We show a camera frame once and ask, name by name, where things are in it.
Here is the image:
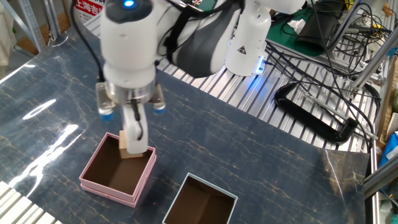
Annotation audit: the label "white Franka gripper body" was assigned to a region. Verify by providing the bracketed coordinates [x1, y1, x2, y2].
[121, 102, 150, 156]

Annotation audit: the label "small wooden cube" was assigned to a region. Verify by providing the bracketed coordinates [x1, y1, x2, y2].
[119, 130, 145, 160]

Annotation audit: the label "pink square cardboard box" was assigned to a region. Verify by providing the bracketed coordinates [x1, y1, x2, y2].
[79, 132, 157, 208]

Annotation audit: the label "light blue cardboard box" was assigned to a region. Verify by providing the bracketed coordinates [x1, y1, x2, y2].
[161, 172, 239, 224]

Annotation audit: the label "dark marble pattern mat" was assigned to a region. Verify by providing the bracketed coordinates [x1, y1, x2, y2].
[0, 21, 371, 224]

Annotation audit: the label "red and white sign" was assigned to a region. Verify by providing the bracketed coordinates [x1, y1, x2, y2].
[73, 0, 106, 24]

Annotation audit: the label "grey metal pole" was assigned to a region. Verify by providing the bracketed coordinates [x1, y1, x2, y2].
[42, 0, 62, 41]

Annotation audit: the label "black C-clamp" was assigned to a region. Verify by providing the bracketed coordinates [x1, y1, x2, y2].
[274, 82, 359, 145]

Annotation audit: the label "green cutting mat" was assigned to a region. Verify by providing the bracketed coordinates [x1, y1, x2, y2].
[266, 0, 346, 57]

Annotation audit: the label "crumpled white paper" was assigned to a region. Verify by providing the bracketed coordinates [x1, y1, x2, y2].
[286, 18, 307, 34]

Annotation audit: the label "black fabric bag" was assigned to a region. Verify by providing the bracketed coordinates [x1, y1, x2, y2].
[295, 1, 345, 54]

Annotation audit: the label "blue plastic item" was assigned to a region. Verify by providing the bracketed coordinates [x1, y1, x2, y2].
[377, 130, 398, 169]

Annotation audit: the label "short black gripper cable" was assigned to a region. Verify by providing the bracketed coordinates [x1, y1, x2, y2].
[130, 98, 144, 141]

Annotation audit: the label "silver wrist camera blue caps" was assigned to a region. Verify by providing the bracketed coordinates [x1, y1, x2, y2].
[95, 82, 167, 123]

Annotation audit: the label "long black camera cable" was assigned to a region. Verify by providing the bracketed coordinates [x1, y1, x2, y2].
[70, 0, 106, 83]

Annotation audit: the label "perforated metal angle bracket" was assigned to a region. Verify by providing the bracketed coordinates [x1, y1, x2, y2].
[0, 0, 47, 54]

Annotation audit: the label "slanted aluminium frame profile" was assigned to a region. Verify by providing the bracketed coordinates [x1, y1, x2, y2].
[351, 30, 398, 91]

